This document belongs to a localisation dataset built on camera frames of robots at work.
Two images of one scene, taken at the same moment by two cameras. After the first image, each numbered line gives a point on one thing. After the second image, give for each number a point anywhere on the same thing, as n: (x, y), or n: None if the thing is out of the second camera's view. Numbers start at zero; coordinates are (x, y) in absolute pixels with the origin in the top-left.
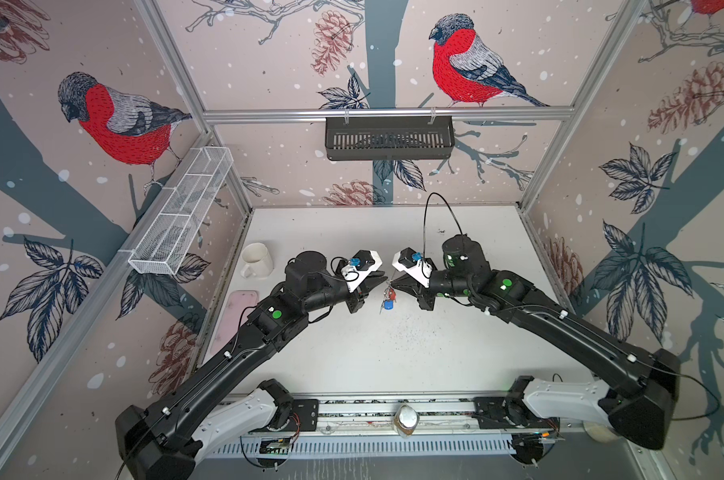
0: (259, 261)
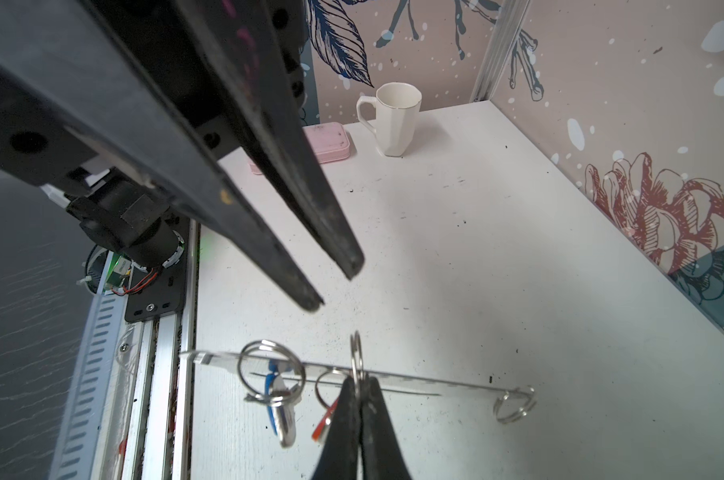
0: (397, 109)
